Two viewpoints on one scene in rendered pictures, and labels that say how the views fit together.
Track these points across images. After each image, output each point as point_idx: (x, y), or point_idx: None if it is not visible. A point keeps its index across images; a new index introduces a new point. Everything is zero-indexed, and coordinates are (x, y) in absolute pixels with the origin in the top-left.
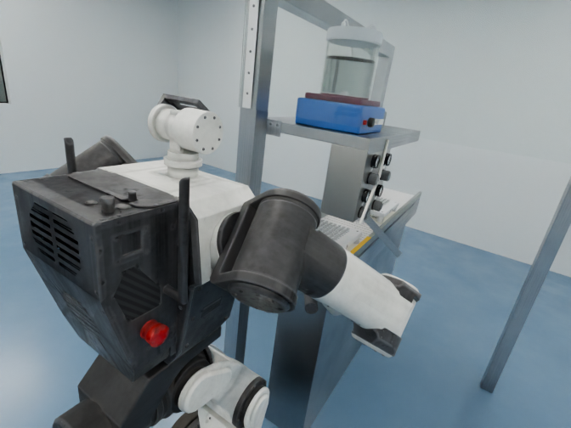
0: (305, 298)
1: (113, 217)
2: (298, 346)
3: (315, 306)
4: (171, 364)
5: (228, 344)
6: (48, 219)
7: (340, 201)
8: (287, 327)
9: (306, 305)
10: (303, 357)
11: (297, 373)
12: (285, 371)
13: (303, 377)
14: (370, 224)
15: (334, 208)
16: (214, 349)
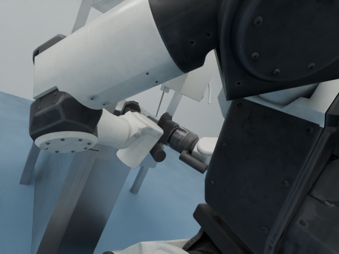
0: (197, 163)
1: None
2: (92, 213)
3: (207, 167)
4: None
5: (45, 248)
6: None
7: (196, 85)
8: (82, 201)
9: (205, 168)
10: (96, 220)
11: (86, 237)
12: (69, 243)
13: (92, 238)
14: (161, 102)
15: (190, 90)
16: (181, 240)
